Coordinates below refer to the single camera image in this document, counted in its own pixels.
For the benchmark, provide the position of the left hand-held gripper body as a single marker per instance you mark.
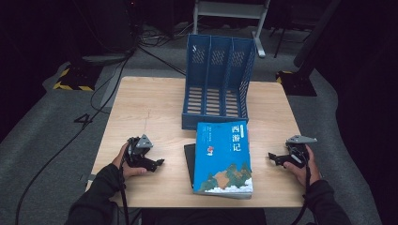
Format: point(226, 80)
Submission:
point(140, 153)

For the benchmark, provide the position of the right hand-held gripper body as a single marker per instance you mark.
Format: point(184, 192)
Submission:
point(297, 150)

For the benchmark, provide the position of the black notebook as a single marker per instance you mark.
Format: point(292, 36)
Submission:
point(189, 159)

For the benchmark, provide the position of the blue landscape cover book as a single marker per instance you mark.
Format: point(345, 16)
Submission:
point(219, 156)

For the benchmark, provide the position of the blue plastic file rack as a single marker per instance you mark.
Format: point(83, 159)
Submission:
point(219, 72)

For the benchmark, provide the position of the person's left hand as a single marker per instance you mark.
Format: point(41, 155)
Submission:
point(120, 157)

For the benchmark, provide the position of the person's right hand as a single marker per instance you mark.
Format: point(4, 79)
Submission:
point(302, 175)

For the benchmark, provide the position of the metal table clip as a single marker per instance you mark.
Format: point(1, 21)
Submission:
point(86, 178)

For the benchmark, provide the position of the black yellow-striped stand base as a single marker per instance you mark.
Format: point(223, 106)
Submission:
point(297, 82)
point(78, 78)

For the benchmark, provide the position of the person's dark clothing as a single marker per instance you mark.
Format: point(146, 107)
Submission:
point(203, 217)

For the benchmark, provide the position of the grey flat stand base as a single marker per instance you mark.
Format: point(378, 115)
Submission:
point(104, 58)

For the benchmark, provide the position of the thin black tripod stand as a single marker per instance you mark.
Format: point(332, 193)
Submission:
point(281, 40)

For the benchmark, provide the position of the dark grey slanted pole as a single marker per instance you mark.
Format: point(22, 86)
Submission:
point(316, 31)

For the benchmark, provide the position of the white metal stand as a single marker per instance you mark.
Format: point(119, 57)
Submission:
point(231, 11)

